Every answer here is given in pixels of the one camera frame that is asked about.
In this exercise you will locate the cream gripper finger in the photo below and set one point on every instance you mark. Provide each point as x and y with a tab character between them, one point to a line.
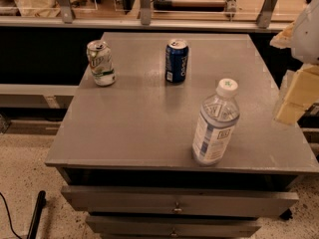
298	92
283	39

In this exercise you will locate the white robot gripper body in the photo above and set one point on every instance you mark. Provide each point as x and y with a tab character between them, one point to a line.
307	37

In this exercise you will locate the clear plastic water bottle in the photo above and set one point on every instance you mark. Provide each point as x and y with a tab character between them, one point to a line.
216	122

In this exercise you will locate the blue pepsi can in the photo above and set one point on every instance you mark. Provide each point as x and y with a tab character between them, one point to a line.
176	57

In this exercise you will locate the green white 7up can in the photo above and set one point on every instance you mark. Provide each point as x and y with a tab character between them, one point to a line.
101	63

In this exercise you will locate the grey drawer cabinet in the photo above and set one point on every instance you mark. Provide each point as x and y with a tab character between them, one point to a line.
138	131

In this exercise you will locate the upper grey drawer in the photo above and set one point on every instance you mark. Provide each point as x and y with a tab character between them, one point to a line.
179	201

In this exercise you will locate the grey drawer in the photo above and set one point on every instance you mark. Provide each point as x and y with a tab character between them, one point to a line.
179	228
179	201

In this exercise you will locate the lower grey drawer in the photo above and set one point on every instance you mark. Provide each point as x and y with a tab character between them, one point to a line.
179	228

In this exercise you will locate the black pole on floor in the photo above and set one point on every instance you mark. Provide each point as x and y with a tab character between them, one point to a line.
35	221

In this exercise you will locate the metal window rail frame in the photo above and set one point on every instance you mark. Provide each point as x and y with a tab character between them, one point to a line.
224	15

